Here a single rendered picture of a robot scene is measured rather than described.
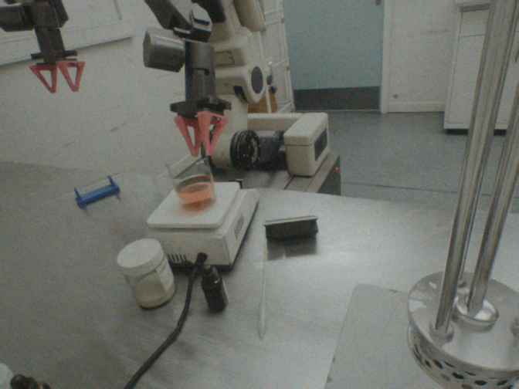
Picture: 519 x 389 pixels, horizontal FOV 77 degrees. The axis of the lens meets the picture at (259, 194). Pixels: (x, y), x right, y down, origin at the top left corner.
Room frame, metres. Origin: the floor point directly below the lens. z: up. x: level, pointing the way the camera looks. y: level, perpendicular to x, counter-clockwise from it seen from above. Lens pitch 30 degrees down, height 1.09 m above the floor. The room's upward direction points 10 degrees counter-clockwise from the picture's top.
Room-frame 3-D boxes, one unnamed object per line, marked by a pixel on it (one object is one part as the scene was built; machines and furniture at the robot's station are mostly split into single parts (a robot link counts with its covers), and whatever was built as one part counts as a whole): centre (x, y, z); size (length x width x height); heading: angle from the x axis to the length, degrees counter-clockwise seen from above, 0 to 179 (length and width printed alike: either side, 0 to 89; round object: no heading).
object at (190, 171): (0.44, 0.09, 0.88); 0.07 x 0.06 x 0.08; 134
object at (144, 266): (0.36, 0.17, 0.79); 0.06 x 0.06 x 0.08
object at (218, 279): (0.32, 0.08, 0.78); 0.03 x 0.03 x 0.07
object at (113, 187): (0.73, 0.39, 0.77); 0.10 x 0.03 x 0.04; 120
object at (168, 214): (0.46, 0.10, 0.83); 0.12 x 0.12 x 0.01; 72
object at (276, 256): (0.38, 0.00, 0.76); 0.06 x 0.06 x 0.02
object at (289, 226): (0.45, -0.04, 0.77); 0.09 x 0.06 x 0.04; 84
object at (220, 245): (0.48, 0.09, 0.79); 0.22 x 0.13 x 0.08; 162
